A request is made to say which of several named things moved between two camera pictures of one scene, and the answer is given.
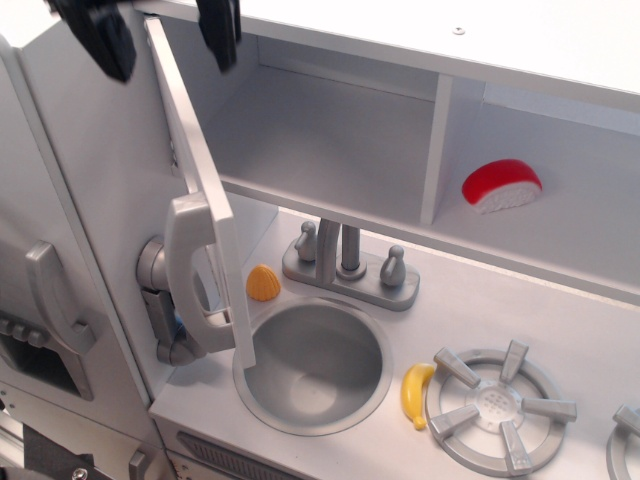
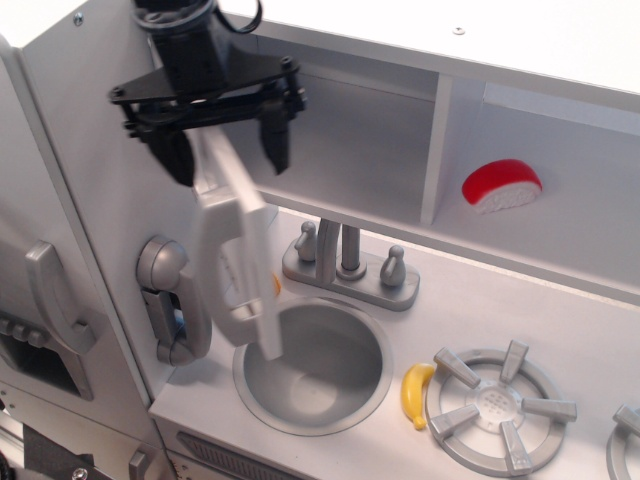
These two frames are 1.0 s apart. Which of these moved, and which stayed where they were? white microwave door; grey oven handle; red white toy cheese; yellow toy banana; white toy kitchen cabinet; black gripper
Moved: white microwave door; black gripper
Stayed: red white toy cheese; white toy kitchen cabinet; yellow toy banana; grey oven handle
